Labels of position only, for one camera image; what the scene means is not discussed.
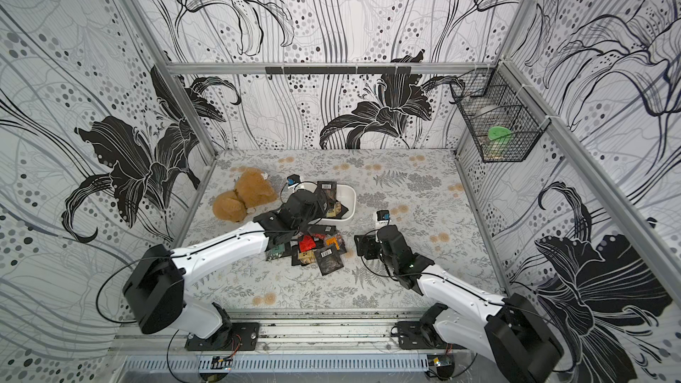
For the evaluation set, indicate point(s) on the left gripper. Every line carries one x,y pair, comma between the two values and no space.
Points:
319,212

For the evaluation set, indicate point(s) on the black barcode tea bag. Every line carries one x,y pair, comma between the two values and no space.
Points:
329,190

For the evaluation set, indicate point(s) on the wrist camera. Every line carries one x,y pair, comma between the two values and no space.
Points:
293,181
383,218

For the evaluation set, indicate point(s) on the red tea bag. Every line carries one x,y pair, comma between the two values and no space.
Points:
307,243

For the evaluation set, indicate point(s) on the brown teddy bear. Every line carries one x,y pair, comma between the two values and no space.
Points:
251,190

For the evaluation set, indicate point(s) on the white storage box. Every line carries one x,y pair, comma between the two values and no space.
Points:
344,208

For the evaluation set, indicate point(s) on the black wire basket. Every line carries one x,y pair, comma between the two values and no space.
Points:
485,98

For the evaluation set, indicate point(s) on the green lid in basket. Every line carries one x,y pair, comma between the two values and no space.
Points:
500,135

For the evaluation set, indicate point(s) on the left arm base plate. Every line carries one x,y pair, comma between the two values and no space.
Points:
239,336

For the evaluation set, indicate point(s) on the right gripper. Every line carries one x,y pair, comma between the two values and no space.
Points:
370,246

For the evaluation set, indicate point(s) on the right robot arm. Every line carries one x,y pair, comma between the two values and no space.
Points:
506,330

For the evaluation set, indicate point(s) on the orange label tea bag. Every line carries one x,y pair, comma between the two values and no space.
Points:
338,242

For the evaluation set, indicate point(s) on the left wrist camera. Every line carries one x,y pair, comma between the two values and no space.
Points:
293,181

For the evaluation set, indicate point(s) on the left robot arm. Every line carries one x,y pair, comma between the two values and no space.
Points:
156,290

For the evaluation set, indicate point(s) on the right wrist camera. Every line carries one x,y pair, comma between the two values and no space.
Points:
383,218

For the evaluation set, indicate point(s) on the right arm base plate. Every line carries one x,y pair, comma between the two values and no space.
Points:
411,335

